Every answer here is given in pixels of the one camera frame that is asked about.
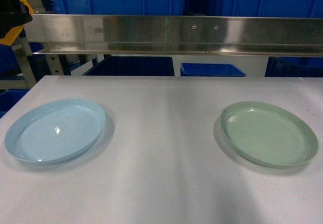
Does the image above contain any small blue bin behind table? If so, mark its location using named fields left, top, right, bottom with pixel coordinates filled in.
left=180, top=63, right=246, bottom=77

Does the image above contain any dark blue bin behind table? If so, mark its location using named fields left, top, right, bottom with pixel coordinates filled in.
left=83, top=56, right=175, bottom=76

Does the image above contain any light green plastic plate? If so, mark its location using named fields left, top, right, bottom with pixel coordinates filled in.
left=220, top=101, right=318, bottom=169

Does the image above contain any light blue plastic plate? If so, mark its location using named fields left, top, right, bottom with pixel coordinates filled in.
left=4, top=99, right=106, bottom=164

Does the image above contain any stainless steel shelf rail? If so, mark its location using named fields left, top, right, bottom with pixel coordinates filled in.
left=25, top=14, right=322, bottom=57

